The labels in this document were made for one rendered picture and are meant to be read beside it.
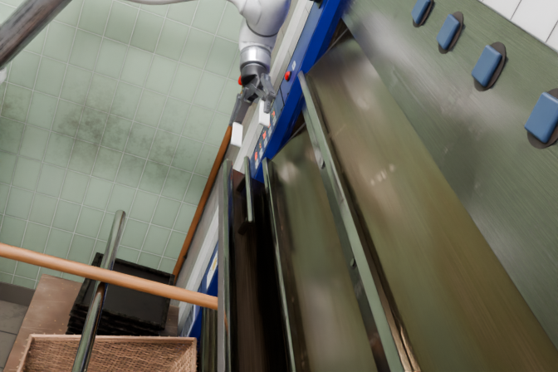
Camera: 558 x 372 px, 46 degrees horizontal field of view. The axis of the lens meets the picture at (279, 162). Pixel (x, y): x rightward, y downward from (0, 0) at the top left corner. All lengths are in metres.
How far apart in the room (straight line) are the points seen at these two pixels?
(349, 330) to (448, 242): 0.29
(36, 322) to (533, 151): 1.90
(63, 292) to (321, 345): 1.52
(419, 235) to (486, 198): 0.16
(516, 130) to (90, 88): 2.12
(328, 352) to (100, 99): 1.83
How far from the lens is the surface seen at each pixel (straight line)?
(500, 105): 0.83
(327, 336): 1.13
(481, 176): 0.82
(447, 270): 0.84
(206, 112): 2.69
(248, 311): 1.30
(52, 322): 2.38
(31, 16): 2.22
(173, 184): 2.84
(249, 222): 1.46
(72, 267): 1.60
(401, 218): 0.97
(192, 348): 2.05
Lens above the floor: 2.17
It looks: 23 degrees down
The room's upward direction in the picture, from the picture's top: 23 degrees clockwise
